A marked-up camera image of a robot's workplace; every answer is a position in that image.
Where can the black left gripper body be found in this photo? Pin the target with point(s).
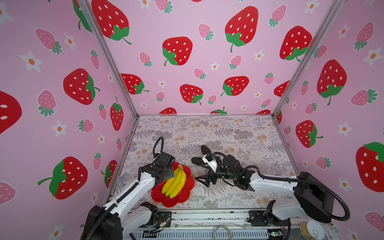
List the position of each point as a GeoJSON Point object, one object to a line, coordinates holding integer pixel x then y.
{"type": "Point", "coordinates": [169, 172]}

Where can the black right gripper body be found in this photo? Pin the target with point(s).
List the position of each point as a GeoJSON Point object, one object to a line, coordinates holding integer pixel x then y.
{"type": "Point", "coordinates": [220, 173]}

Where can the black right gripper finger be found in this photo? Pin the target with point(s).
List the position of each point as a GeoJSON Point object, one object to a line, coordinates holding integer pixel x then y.
{"type": "Point", "coordinates": [205, 180]}
{"type": "Point", "coordinates": [209, 158]}

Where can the dark fake avocado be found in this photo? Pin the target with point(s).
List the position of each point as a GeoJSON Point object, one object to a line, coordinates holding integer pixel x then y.
{"type": "Point", "coordinates": [205, 150]}
{"type": "Point", "coordinates": [198, 161]}

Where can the yellow fake banana bunch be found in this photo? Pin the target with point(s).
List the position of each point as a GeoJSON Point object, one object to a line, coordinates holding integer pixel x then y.
{"type": "Point", "coordinates": [174, 185]}

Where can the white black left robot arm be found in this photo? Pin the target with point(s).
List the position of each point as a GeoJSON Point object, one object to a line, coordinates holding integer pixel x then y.
{"type": "Point", "coordinates": [117, 219]}

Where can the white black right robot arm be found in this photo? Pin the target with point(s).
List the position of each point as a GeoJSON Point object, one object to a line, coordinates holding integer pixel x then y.
{"type": "Point", "coordinates": [308, 197]}

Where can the red flower-shaped fruit bowl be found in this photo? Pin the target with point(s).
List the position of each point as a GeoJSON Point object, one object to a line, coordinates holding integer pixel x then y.
{"type": "Point", "coordinates": [182, 197]}

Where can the small clear plastic box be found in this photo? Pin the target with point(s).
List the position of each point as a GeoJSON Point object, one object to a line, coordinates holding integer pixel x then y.
{"type": "Point", "coordinates": [125, 179]}

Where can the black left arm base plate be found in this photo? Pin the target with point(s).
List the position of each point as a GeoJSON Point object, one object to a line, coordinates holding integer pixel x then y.
{"type": "Point", "coordinates": [158, 218]}

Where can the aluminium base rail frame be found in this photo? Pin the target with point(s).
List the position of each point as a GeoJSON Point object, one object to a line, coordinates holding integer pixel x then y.
{"type": "Point", "coordinates": [217, 224]}

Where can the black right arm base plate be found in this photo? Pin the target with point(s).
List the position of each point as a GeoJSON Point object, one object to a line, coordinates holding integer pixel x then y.
{"type": "Point", "coordinates": [263, 219]}

